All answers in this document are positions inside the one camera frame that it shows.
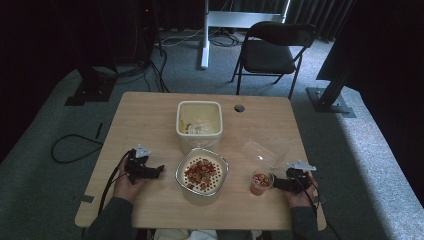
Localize right hand-held gripper cable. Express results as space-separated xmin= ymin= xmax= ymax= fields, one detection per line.
xmin=293 ymin=178 xmax=343 ymax=240

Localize crumpled clear wrapper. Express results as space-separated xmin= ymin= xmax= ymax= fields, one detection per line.
xmin=191 ymin=122 xmax=215 ymax=135

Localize dark curtain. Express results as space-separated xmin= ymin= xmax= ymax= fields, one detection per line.
xmin=288 ymin=0 xmax=356 ymax=43

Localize white metal desk frame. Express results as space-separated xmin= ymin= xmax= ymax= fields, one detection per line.
xmin=199 ymin=0 xmax=291 ymax=70

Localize white perforated strainer basket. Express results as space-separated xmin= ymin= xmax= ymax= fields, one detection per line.
xmin=174 ymin=147 xmax=230 ymax=207

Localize clear plastic cup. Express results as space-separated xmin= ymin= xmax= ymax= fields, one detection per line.
xmin=249 ymin=169 xmax=275 ymax=197

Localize left hand-held gripper cable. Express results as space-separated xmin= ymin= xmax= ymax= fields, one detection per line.
xmin=98 ymin=149 xmax=133 ymax=216

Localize person's left hand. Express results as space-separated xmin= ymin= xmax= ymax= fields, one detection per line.
xmin=113 ymin=158 xmax=148 ymax=203

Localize black folding chair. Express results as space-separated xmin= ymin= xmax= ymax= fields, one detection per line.
xmin=230 ymin=20 xmax=317 ymax=100

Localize black stand with bolted plate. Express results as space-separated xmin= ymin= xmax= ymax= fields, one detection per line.
xmin=305 ymin=49 xmax=357 ymax=119

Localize person's right hand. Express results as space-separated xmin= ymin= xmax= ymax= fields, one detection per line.
xmin=283 ymin=174 xmax=319 ymax=208

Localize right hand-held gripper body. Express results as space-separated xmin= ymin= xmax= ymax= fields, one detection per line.
xmin=285 ymin=160 xmax=317 ymax=195

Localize white cloth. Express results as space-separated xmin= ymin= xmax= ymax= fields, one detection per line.
xmin=153 ymin=228 xmax=218 ymax=240

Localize pile of red ring pieces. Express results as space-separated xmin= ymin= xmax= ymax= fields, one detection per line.
xmin=183 ymin=159 xmax=218 ymax=192

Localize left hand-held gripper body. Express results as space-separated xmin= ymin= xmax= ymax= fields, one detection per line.
xmin=124 ymin=143 xmax=152 ymax=185

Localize bundle of black floor cables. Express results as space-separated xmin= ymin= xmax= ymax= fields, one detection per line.
xmin=116 ymin=46 xmax=171 ymax=94

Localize black equipment rack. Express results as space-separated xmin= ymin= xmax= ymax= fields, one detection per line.
xmin=114 ymin=0 xmax=158 ymax=66

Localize hand-held gripper cable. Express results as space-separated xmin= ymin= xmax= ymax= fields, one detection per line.
xmin=293 ymin=178 xmax=343 ymax=240
xmin=98 ymin=149 xmax=133 ymax=216

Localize cream square bin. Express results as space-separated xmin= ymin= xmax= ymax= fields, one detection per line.
xmin=175 ymin=100 xmax=224 ymax=153

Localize black stand with flat base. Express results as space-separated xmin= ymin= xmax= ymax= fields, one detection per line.
xmin=64 ymin=63 xmax=118 ymax=107

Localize black looped floor cable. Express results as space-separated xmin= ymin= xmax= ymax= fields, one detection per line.
xmin=50 ymin=133 xmax=104 ymax=165

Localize white floor cable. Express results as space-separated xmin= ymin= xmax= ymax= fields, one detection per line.
xmin=155 ymin=28 xmax=205 ymax=48

